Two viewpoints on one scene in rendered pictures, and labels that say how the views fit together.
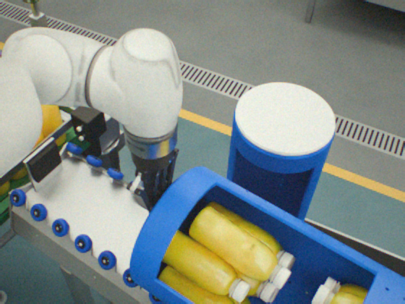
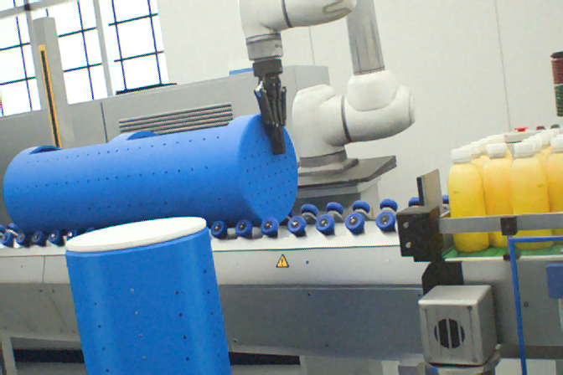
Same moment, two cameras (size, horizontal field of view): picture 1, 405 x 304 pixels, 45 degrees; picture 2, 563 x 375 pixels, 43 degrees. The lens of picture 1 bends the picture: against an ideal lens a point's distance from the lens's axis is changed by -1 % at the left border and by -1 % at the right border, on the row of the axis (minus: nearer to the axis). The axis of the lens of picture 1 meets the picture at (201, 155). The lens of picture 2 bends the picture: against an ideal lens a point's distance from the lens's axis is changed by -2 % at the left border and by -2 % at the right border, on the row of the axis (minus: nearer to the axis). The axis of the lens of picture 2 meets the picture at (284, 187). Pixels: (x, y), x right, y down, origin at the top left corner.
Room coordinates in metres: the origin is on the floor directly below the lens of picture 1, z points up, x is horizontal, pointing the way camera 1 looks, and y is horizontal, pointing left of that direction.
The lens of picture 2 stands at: (2.37, 0.05, 1.22)
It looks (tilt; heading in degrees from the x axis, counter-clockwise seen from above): 6 degrees down; 179
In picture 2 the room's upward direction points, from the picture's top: 8 degrees counter-clockwise
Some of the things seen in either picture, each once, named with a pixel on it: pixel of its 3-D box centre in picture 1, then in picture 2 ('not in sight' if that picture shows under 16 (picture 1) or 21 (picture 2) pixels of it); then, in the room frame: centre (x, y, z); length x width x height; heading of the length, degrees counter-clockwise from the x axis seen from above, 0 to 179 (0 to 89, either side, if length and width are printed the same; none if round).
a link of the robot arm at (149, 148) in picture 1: (150, 130); (265, 49); (0.55, 0.09, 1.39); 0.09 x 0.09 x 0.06
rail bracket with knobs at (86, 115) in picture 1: (87, 124); (421, 233); (0.97, 0.34, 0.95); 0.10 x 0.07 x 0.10; 148
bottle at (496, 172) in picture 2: not in sight; (502, 197); (0.95, 0.51, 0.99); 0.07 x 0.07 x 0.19
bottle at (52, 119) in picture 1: (48, 116); (467, 202); (0.95, 0.44, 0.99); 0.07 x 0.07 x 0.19
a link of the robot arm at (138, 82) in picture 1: (139, 79); (263, 5); (0.55, 0.10, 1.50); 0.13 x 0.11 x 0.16; 72
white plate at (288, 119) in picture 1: (285, 116); (136, 233); (0.96, -0.22, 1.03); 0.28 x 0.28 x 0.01
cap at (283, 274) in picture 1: (280, 277); not in sight; (0.42, -0.16, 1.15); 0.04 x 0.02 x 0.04; 145
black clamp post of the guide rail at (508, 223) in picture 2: not in sight; (509, 237); (1.08, 0.48, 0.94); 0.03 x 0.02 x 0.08; 58
